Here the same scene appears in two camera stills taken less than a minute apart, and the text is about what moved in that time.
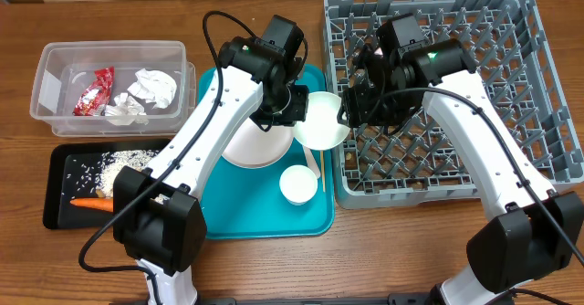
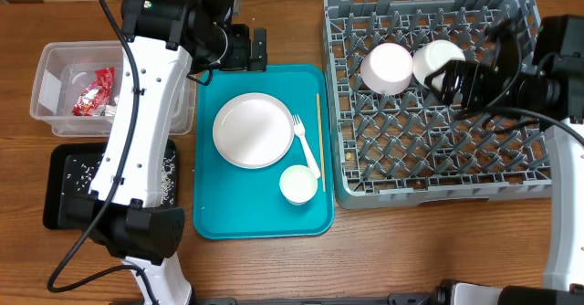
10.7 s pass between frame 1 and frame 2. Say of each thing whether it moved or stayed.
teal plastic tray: stayed
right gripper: moved
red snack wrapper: stayed
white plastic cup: stayed
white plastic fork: stayed
